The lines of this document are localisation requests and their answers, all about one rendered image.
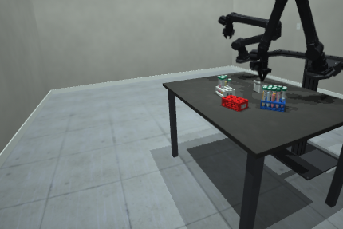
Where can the white tube rack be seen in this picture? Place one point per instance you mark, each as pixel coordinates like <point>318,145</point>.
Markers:
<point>225,91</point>

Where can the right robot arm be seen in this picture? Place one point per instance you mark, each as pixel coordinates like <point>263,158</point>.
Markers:
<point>234,17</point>

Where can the red lego-style plate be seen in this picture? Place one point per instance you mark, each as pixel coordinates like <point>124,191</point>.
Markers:
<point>239,103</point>

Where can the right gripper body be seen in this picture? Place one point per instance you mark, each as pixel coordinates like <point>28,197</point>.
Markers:
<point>228,32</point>

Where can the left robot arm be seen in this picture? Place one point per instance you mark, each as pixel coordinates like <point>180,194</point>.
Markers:
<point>314,47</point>

